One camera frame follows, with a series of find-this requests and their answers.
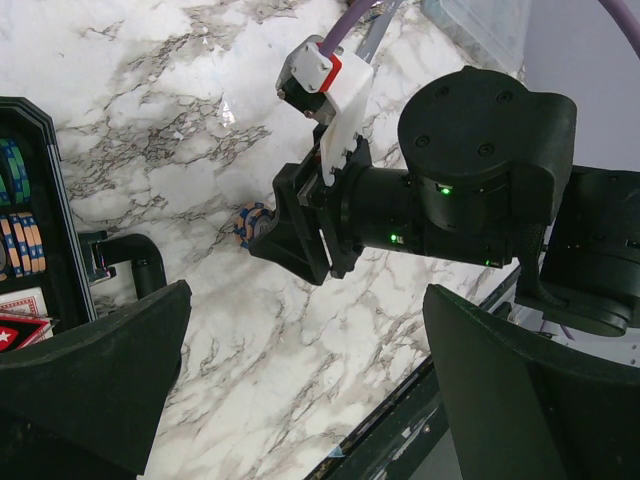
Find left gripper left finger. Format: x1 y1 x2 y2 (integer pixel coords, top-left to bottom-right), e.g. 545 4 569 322
1 280 192 479

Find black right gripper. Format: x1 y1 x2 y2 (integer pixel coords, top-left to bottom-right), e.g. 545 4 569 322
248 137 425 285

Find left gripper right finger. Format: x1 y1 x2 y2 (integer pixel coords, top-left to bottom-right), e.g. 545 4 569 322
423 284 639 479

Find poker chip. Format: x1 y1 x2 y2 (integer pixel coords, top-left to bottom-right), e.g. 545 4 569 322
233 202 275 249

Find red triangular dealer button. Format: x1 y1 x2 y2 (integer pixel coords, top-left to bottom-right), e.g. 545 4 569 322
0 313 52 353

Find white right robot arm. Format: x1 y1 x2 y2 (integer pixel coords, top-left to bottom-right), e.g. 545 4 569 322
264 67 639 337

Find black poker set case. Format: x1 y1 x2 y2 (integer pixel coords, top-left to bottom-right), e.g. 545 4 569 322
0 96 167 354

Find red playing card deck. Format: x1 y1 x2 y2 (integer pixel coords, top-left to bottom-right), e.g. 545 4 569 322
1 287 50 320

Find brown and blue chip row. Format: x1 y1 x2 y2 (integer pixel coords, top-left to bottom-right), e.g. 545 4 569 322
1 212 46 281

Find purple and green chip row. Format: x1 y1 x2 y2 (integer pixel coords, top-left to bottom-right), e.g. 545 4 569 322
1 138 31 204

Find silver open-end wrench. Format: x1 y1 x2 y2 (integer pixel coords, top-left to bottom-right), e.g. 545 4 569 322
356 0 403 63

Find clear plastic screw organizer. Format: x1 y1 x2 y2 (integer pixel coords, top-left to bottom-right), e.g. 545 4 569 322
421 0 532 74

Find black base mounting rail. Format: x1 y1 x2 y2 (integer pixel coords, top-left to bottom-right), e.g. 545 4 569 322
304 269 526 480

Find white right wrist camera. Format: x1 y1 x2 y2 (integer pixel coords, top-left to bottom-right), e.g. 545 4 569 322
275 35 374 187

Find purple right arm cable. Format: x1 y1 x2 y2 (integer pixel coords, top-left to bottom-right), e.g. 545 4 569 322
318 0 640 59

